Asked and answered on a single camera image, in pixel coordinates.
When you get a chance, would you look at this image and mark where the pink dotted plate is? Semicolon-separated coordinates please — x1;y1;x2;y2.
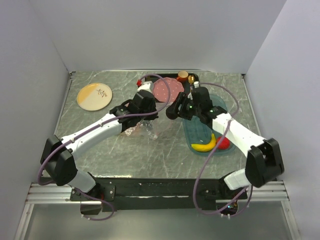
153;77;184;103

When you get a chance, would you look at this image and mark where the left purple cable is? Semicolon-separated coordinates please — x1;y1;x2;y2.
36;73;172;221

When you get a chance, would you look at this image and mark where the black serving tray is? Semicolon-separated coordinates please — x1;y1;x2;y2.
144;72;200;103

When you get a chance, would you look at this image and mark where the red cracked fruit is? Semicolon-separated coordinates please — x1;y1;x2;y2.
218;137;231;151

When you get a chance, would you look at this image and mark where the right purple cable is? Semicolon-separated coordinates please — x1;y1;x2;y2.
193;82;254;217

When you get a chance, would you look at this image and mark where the purple cable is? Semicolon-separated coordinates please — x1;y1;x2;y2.
193;82;254;217
36;73;172;221

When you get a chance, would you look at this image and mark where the orange cup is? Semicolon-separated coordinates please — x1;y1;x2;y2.
176;70;189;83

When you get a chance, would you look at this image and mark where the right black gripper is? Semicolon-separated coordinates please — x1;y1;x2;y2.
165;92;201;122

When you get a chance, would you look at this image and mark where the yellow banana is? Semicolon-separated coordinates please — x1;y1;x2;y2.
191;133;217;153

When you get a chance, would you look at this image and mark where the blue transparent plastic tray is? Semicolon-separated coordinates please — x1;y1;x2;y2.
182;94;236;157

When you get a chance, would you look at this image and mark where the orange fruit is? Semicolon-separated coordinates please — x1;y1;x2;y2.
134;125;141;132

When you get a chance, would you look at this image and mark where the dark purple passion fruit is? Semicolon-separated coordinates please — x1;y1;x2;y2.
165;105;178;120

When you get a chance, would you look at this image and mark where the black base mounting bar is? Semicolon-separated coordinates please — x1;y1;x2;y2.
70;177;247;215

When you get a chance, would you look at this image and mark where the clear zip top bag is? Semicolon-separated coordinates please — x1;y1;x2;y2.
123;99;176;140

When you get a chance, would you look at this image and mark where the gold spoon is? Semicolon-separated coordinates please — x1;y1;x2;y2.
187;75;195;90

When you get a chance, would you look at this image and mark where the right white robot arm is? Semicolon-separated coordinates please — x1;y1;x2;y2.
166;86;285;199

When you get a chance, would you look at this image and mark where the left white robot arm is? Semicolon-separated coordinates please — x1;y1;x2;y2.
38;90;158;201

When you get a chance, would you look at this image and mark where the yellow white floral plate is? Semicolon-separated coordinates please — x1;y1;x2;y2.
76;83;113;111

